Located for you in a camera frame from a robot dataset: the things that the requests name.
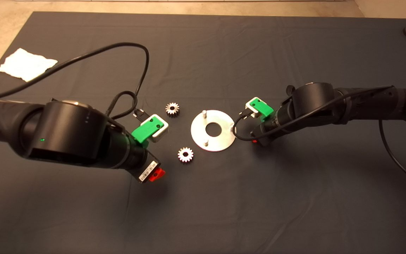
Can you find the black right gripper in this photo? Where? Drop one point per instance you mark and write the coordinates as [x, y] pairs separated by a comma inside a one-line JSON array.
[[264, 133]]

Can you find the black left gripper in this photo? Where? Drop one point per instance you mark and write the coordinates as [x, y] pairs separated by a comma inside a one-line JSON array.
[[146, 166]]

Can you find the small steel planetary gear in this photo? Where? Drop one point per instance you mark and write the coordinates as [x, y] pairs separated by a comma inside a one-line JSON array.
[[185, 154], [172, 109]]

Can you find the round metal carrier plate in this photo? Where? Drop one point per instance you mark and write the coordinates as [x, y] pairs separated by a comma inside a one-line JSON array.
[[197, 132]]

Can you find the dark grey tablecloth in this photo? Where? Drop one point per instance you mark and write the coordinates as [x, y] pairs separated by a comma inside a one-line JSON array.
[[224, 211]]

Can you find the white crumpled tissue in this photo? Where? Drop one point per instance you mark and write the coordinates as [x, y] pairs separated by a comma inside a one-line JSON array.
[[26, 65]]

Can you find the right wrist green mount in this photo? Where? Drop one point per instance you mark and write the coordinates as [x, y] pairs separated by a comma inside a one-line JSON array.
[[263, 108]]

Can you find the wrist green mount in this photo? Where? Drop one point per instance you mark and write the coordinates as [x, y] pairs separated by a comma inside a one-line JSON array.
[[263, 108], [145, 131]]

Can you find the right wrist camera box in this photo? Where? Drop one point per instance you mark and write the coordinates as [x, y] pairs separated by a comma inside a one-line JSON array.
[[250, 106]]

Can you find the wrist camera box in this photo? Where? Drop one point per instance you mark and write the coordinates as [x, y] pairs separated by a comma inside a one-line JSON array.
[[250, 106], [163, 132]]

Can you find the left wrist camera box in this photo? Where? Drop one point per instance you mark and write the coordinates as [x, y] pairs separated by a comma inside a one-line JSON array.
[[163, 132]]

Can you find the left wrist green mount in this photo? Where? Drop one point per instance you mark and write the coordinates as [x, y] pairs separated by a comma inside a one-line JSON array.
[[145, 131]]

